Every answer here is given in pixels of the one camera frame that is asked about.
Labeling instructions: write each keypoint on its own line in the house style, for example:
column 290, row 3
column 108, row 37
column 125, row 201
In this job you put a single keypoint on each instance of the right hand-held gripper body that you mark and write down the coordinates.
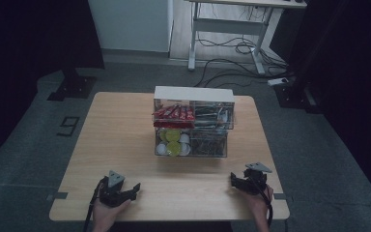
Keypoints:
column 254, row 182

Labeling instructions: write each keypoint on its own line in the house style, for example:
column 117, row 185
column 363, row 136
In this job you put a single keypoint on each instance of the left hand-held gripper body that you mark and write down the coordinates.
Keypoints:
column 111, row 193

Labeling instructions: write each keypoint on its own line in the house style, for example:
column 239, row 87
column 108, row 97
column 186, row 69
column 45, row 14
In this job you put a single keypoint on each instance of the person's left hand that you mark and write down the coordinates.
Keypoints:
column 104, row 217

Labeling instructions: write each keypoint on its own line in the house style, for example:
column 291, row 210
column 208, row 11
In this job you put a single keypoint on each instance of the person's right hand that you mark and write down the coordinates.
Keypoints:
column 260, row 208

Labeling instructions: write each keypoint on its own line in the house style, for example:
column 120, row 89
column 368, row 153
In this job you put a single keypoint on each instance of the grey tape strip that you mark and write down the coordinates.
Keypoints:
column 58, row 196
column 280, row 196

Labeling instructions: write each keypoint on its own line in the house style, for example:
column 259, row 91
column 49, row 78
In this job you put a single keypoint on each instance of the heap of dark thin packets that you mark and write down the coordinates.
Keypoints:
column 208, row 144

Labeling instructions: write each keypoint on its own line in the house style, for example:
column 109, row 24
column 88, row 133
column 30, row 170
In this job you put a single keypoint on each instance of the white lid coffee capsule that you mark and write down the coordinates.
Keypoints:
column 185, row 150
column 184, row 139
column 161, row 149

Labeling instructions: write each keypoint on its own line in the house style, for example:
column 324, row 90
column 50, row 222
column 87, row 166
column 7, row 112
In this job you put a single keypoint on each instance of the green lid coffee capsule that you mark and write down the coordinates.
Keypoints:
column 162, row 135
column 173, row 135
column 174, row 149

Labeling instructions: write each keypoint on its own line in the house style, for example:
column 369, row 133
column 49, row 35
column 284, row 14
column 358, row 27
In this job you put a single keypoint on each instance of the pile of dark sachets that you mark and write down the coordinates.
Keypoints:
column 211, row 116

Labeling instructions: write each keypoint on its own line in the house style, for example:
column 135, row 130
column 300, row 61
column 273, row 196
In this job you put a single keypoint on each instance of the row of red sachets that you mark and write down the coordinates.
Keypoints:
column 174, row 114

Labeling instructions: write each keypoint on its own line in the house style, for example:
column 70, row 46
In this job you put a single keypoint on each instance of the black stand base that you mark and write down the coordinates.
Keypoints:
column 294, row 96

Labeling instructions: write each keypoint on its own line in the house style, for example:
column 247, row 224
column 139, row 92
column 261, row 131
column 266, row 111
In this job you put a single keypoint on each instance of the clear drawer organizer white top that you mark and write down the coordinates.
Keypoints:
column 193, row 94

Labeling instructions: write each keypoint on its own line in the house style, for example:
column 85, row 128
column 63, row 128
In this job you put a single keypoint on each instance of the white power strip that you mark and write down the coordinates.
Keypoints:
column 278, row 81

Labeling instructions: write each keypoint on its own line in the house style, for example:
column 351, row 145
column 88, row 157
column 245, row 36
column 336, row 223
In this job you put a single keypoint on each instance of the black curtain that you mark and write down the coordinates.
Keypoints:
column 351, row 80
column 29, row 42

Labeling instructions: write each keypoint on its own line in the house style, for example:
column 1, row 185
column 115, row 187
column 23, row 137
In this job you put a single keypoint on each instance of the white cabinet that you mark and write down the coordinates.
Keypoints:
column 132, row 25

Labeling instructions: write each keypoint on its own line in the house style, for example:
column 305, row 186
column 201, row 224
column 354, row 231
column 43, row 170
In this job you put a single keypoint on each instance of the black stand base plate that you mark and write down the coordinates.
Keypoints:
column 74, row 87

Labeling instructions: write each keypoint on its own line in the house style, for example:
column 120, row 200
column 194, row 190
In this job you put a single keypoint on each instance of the white metal frame desk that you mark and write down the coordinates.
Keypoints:
column 228, row 26

